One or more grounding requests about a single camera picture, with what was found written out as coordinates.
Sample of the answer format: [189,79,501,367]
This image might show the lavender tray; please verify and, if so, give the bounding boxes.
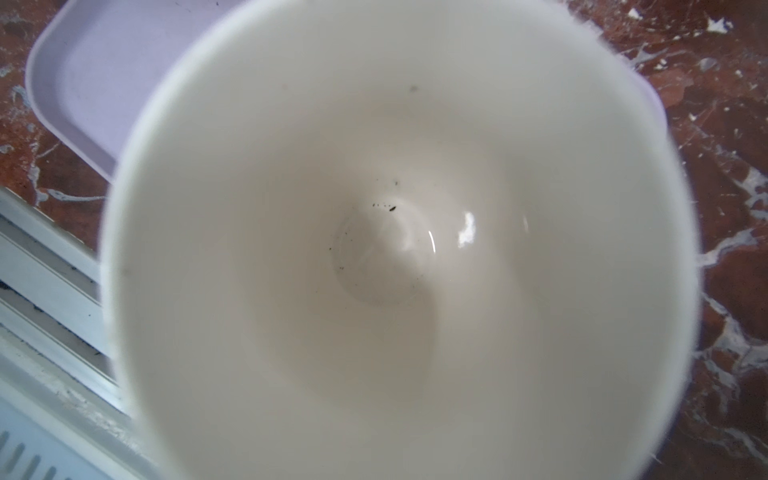
[26,1,675,191]

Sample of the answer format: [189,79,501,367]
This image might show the white mug blue outside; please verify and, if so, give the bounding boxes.
[101,1,700,479]

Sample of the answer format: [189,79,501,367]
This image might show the aluminium mounting rail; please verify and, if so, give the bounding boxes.
[1,189,157,479]

